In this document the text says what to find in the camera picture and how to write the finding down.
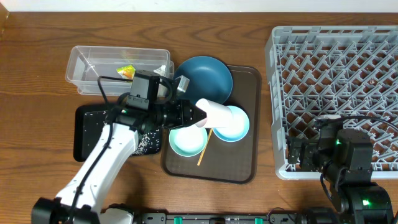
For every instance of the pink cup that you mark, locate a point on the pink cup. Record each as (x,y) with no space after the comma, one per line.
(217,115)

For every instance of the clear plastic bin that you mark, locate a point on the clear plastic bin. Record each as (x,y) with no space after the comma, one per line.
(87,63)

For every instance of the dark blue plate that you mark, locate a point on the dark blue plate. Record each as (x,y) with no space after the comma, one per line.
(209,78)

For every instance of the pile of rice grains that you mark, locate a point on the pile of rice grains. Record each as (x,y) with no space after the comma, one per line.
(92,124)

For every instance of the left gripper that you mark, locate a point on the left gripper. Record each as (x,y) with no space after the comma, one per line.
(183,109)

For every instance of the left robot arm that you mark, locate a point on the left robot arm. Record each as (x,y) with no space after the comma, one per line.
(152,103)

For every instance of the grey dishwasher rack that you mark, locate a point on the grey dishwasher rack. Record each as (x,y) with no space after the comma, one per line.
(344,70)

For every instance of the light blue bowl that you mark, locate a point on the light blue bowl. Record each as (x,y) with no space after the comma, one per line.
(238,129)

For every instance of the yellow green snack wrapper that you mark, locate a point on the yellow green snack wrapper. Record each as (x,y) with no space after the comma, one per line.
(127,72)

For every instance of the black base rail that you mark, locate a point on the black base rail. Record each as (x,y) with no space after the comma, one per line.
(162,218)

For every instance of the mint green bowl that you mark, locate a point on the mint green bowl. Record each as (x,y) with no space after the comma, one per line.
(189,141)

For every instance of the black plastic tray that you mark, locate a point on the black plastic tray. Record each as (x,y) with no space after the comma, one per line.
(79,111)

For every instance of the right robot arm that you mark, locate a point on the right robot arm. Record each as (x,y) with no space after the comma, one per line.
(343,159)

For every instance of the white tissue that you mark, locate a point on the white tissue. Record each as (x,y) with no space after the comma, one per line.
(161,70)

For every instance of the brown plastic serving tray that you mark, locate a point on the brown plastic serving tray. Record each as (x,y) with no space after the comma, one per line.
(233,162)

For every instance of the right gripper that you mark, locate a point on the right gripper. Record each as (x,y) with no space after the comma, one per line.
(310,148)

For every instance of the wooden chopstick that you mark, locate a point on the wooden chopstick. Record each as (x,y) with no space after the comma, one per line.
(204,149)

